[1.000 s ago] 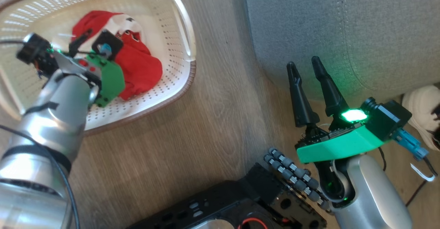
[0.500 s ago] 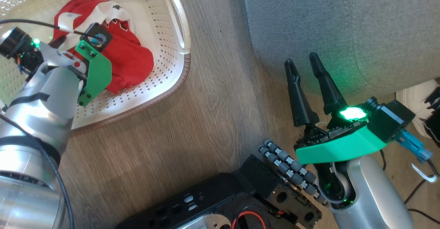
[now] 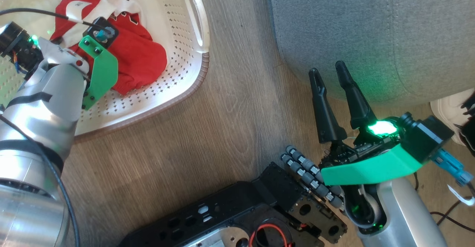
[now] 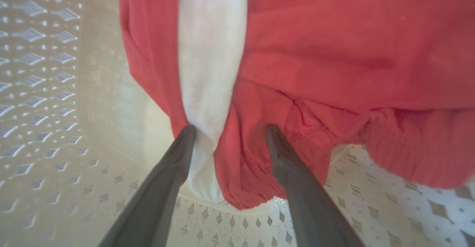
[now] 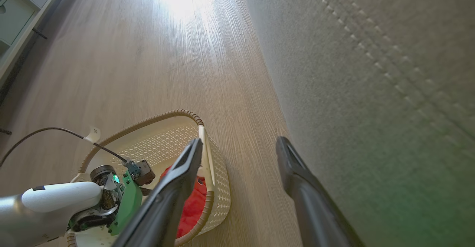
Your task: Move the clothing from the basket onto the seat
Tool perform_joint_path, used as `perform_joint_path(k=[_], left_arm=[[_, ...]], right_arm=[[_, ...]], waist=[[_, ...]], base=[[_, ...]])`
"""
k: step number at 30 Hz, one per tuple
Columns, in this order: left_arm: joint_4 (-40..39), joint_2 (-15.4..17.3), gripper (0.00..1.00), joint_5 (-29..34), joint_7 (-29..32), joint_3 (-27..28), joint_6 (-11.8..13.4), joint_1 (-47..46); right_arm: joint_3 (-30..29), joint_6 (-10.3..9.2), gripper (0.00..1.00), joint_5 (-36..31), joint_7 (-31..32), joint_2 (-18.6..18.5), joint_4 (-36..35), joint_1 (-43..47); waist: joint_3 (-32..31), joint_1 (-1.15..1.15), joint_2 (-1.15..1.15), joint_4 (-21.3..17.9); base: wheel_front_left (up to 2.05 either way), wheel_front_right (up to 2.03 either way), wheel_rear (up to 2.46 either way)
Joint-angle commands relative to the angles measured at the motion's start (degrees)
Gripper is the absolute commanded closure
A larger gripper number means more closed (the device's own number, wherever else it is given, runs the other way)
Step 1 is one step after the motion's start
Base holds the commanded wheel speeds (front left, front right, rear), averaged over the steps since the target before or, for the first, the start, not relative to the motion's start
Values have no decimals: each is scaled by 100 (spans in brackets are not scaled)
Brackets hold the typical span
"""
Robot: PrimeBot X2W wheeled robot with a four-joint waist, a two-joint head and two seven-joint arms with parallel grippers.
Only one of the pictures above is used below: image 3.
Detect blue cable connector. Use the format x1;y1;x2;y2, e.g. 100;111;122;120
430;148;474;187

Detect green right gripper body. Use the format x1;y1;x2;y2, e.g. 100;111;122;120
319;119;427;186

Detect grey fabric sofa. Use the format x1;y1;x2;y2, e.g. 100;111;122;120
265;0;475;105

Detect black floor cable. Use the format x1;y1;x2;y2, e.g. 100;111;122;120
413;172;475;233

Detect white plastic laundry basket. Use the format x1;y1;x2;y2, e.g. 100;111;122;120
0;0;210;138

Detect red and white garment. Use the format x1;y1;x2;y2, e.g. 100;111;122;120
50;0;168;96

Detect red wire loop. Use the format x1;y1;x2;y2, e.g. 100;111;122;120
248;223;289;247

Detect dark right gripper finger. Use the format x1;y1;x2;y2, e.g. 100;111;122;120
335;60;377;130
308;68;348;144

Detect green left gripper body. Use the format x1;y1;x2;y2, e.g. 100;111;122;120
78;16;119;111

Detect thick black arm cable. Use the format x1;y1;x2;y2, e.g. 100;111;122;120
0;114;81;247

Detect white shoe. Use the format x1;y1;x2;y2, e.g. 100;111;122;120
430;88;475;146

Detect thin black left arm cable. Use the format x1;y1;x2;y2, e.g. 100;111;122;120
0;8;95;29

